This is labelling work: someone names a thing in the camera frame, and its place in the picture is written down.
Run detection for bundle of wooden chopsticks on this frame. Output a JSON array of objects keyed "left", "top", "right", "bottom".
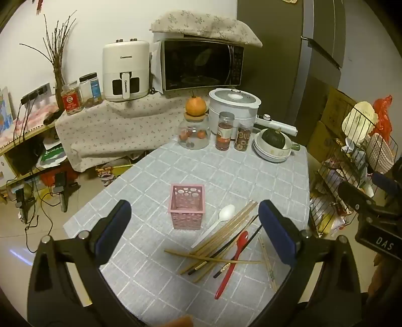
[{"left": 164, "top": 199, "right": 279, "bottom": 292}]

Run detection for red plastic bag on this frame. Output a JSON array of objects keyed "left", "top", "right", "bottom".
[{"left": 372, "top": 95, "right": 393, "bottom": 143}]

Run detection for dried branches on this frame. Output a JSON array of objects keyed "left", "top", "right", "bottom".
[{"left": 19, "top": 11, "right": 78, "bottom": 111}]

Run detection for glass jar with cork lid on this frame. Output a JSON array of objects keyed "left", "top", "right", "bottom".
[{"left": 178, "top": 112, "right": 211, "bottom": 150}]

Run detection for black devices on floor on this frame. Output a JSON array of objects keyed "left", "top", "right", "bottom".
[{"left": 13, "top": 171, "right": 80, "bottom": 224}]

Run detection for blue label clear jar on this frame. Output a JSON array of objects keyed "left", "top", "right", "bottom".
[{"left": 78, "top": 72, "right": 103, "bottom": 109}]

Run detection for orange fruit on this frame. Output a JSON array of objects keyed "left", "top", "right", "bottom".
[{"left": 185, "top": 91, "right": 208, "bottom": 116}]

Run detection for jar of dried slices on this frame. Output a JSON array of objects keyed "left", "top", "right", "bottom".
[{"left": 234, "top": 121, "right": 254, "bottom": 152}]

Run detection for colourful picture board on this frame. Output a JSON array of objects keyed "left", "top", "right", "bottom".
[{"left": 0, "top": 86, "right": 15, "bottom": 133}]

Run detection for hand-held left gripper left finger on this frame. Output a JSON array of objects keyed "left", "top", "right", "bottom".
[{"left": 27, "top": 199, "right": 145, "bottom": 327}]

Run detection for dark green squash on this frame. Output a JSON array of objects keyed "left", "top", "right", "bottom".
[{"left": 261, "top": 127, "right": 286, "bottom": 149}]

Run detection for black microwave oven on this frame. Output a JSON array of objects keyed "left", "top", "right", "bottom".
[{"left": 160, "top": 38, "right": 245, "bottom": 93}]

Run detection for cardboard boxes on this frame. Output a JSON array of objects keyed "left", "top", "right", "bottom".
[{"left": 306, "top": 88, "right": 359, "bottom": 165}]

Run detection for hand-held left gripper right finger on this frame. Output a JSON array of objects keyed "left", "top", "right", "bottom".
[{"left": 248, "top": 199, "right": 362, "bottom": 327}]

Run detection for grey checked tablecloth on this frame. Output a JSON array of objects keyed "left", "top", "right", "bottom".
[{"left": 63, "top": 131, "right": 310, "bottom": 327}]

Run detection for white air fryer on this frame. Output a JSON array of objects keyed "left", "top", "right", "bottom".
[{"left": 102, "top": 38, "right": 151, "bottom": 102}]

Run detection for floral microwave cover cloth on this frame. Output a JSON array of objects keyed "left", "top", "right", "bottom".
[{"left": 150, "top": 11, "right": 264, "bottom": 49}]

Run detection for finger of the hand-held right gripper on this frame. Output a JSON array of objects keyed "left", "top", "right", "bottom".
[
  {"left": 337, "top": 181, "right": 378, "bottom": 216},
  {"left": 372, "top": 172, "right": 402, "bottom": 197}
]

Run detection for white electric cooking pot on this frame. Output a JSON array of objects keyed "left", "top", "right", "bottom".
[{"left": 209, "top": 88, "right": 298, "bottom": 137}]

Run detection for floral counter cloth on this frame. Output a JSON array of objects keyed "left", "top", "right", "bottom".
[{"left": 55, "top": 92, "right": 215, "bottom": 173}]

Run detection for colourful snack packet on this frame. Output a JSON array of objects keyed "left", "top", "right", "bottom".
[{"left": 95, "top": 163, "right": 133, "bottom": 187}]

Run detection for spice jar with red contents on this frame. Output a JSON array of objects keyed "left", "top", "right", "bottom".
[{"left": 215, "top": 111, "right": 236, "bottom": 152}]

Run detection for black wire rack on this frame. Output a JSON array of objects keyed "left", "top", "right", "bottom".
[{"left": 309, "top": 101, "right": 402, "bottom": 238}]

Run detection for person's right hand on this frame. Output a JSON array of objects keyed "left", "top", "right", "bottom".
[{"left": 367, "top": 252, "right": 389, "bottom": 298}]

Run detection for person's left hand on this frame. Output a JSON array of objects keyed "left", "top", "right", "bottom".
[{"left": 166, "top": 316, "right": 193, "bottom": 327}]

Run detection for red label jar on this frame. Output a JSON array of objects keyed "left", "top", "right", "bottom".
[{"left": 60, "top": 81, "right": 84, "bottom": 115}]

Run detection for pink perforated utensil holder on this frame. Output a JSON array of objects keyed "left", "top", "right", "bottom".
[{"left": 168, "top": 184, "right": 206, "bottom": 230}]

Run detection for black power cable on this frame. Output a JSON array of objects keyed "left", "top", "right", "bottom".
[{"left": 23, "top": 188, "right": 69, "bottom": 253}]

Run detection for green and white bag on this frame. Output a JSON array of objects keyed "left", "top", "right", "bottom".
[{"left": 36, "top": 143, "right": 69, "bottom": 168}]

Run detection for red plastic spoon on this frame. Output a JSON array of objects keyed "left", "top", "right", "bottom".
[{"left": 214, "top": 230, "right": 249, "bottom": 300}]

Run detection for pale straw hat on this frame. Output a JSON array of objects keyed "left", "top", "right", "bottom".
[{"left": 341, "top": 101, "right": 379, "bottom": 139}]

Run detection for stack of white bowls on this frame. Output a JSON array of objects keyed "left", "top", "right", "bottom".
[{"left": 253, "top": 129, "right": 301, "bottom": 163}]

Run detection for white plastic spoon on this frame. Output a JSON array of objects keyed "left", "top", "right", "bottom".
[{"left": 190, "top": 204, "right": 236, "bottom": 249}]

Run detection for grey refrigerator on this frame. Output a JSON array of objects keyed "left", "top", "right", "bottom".
[{"left": 237, "top": 0, "right": 346, "bottom": 134}]

